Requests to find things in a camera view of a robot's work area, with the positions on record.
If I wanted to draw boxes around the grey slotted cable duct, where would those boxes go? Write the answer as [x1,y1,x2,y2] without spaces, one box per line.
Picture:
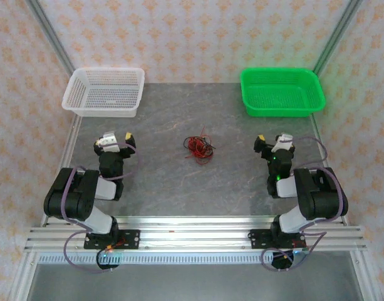
[38,252,276,265]

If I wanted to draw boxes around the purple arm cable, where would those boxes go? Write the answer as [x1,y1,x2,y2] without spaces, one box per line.
[261,135,345,272]
[60,140,145,274]

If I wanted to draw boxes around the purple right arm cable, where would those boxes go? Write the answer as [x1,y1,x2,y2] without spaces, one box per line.
[261,135,345,272]

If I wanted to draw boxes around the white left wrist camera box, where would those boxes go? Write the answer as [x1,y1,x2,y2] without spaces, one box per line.
[96,131,121,154]

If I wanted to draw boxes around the white plastic basket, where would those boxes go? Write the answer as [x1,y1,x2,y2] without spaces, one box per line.
[61,66,146,119]

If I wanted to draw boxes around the green plastic basket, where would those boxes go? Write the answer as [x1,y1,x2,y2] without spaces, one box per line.
[239,67,327,118]

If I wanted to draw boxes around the aluminium base rail beam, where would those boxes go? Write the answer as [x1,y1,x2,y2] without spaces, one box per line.
[24,215,366,253]

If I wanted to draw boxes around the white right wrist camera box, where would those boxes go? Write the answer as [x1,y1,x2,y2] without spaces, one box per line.
[271,132,296,153]

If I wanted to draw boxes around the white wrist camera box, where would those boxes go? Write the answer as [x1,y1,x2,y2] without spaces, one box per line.
[271,132,296,153]
[96,131,121,154]

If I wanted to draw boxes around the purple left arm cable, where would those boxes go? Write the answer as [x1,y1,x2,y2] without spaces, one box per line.
[60,140,145,274]

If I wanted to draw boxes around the grey metal shelf panel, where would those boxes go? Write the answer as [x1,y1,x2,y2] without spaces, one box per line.
[25,263,366,301]

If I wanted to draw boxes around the aluminium frame post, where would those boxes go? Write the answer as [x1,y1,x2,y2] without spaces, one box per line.
[313,0,364,78]
[24,0,76,76]

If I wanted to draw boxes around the aluminium table side rail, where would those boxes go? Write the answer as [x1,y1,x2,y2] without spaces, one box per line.
[309,112,350,226]
[41,117,83,227]

